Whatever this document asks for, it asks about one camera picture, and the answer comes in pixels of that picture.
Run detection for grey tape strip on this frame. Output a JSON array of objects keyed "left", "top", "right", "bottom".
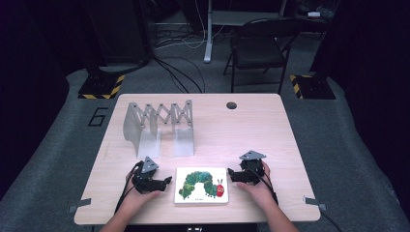
[
  {"left": 67, "top": 197, "right": 93, "bottom": 214},
  {"left": 302, "top": 195, "right": 328, "bottom": 212}
]

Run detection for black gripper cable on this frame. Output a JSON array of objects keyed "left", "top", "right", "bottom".
[
  {"left": 249, "top": 165, "right": 279, "bottom": 206},
  {"left": 114, "top": 160, "right": 143, "bottom": 216}
]

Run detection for person's right hand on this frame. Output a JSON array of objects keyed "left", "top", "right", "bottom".
[{"left": 236, "top": 160, "right": 276, "bottom": 207}]

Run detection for black cabinet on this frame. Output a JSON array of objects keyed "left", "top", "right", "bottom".
[{"left": 79, "top": 0, "right": 153, "bottom": 67}]

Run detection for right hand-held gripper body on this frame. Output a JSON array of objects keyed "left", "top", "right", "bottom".
[{"left": 238, "top": 150, "right": 268, "bottom": 186}]

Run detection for black yellow striped stand base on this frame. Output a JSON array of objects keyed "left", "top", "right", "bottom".
[
  {"left": 77, "top": 73, "right": 126, "bottom": 101},
  {"left": 288, "top": 73, "right": 337, "bottom": 101}
]

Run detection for white floor cable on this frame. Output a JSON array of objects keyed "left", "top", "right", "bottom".
[{"left": 154, "top": 0, "right": 226, "bottom": 51}]

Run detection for white caterpillar picture book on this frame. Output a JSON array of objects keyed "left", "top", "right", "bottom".
[{"left": 174, "top": 166, "right": 229, "bottom": 206}]

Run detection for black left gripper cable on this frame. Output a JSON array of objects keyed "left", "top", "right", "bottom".
[{"left": 114, "top": 160, "right": 143, "bottom": 216}]

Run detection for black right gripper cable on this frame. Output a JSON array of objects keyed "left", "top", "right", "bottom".
[{"left": 249, "top": 165, "right": 279, "bottom": 206}]

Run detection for white desk leg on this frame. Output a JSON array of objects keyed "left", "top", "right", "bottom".
[{"left": 203, "top": 0, "right": 215, "bottom": 64}]

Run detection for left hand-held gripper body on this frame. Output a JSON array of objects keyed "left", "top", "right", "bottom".
[{"left": 130, "top": 156, "right": 166, "bottom": 194}]

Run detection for person's left hand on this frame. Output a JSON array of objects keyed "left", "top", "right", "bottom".
[{"left": 123, "top": 179, "right": 161, "bottom": 211}]

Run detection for black floor cables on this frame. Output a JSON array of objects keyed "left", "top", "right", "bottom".
[{"left": 152, "top": 55, "right": 207, "bottom": 95}]

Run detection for dark curtain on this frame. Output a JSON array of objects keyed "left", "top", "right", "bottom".
[
  {"left": 0, "top": 0, "right": 71, "bottom": 197},
  {"left": 317, "top": 0, "right": 410, "bottom": 211}
]

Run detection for black cable beside table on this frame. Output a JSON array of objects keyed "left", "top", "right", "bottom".
[{"left": 318, "top": 210, "right": 343, "bottom": 232}]

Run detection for grey metal expandable book rack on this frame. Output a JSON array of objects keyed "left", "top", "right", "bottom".
[{"left": 122, "top": 99, "right": 195, "bottom": 160}]

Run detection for black folding chair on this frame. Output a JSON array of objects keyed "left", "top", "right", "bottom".
[{"left": 222, "top": 16, "right": 304, "bottom": 95}]

